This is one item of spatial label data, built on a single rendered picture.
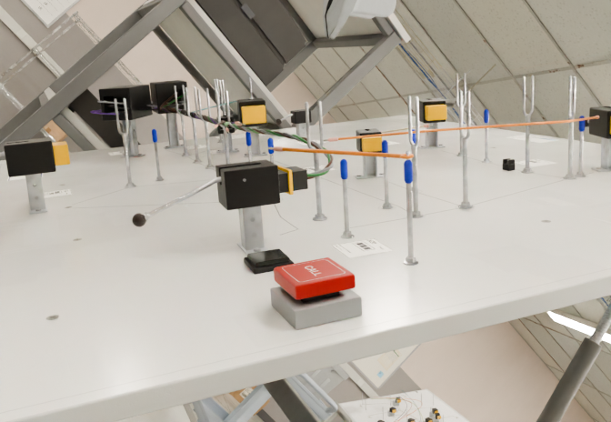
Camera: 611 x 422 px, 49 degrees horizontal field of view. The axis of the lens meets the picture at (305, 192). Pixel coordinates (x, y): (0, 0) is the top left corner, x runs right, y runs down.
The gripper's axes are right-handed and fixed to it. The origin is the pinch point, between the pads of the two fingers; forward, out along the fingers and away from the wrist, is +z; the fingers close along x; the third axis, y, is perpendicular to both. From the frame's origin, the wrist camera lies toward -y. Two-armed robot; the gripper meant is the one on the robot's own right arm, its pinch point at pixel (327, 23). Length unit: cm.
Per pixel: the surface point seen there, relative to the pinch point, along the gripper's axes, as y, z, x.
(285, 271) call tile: -1.7, 21.7, -14.6
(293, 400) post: 32, 55, 40
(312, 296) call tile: -0.4, 22.3, -18.0
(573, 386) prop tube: 42, 28, -5
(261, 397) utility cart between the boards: 157, 175, 314
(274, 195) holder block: 1.2, 17.8, 1.2
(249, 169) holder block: -2.2, 16.1, 1.3
